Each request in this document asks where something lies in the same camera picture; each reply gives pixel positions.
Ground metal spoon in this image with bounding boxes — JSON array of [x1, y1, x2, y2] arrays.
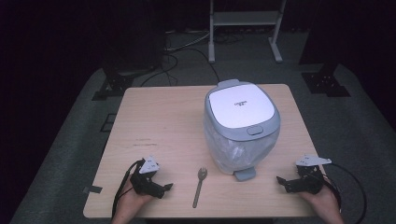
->
[[191, 167, 208, 209]]

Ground person's right hand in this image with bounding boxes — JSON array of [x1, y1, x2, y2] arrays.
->
[[298, 185, 341, 217]]

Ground white floor cable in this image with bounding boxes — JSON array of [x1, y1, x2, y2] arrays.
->
[[163, 30, 212, 52]]

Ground white metal stand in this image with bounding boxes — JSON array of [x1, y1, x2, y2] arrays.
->
[[207, 0, 288, 64]]

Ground clear plastic bag liner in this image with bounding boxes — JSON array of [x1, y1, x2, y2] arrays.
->
[[203, 112, 280, 175]]

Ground black stand base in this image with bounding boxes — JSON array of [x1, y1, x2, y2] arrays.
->
[[300, 62, 351, 98], [91, 60, 134, 102]]

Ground grey white pedal trash can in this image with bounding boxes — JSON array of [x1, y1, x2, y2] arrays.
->
[[203, 78, 282, 182]]

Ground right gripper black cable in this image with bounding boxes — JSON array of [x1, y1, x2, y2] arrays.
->
[[321, 162, 368, 224]]

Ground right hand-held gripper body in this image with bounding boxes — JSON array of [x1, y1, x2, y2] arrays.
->
[[284, 154, 332, 196]]

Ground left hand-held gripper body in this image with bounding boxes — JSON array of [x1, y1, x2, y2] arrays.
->
[[129, 155, 166, 200]]

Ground dark tape strip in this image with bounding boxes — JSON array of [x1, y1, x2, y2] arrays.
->
[[82, 185, 104, 194]]

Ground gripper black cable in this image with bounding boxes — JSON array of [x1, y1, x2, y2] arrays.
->
[[111, 158, 147, 218], [321, 162, 368, 224]]

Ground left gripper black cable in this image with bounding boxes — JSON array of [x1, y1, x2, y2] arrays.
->
[[111, 158, 147, 218]]

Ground person's left hand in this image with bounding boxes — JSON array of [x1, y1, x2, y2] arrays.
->
[[116, 179, 154, 220]]

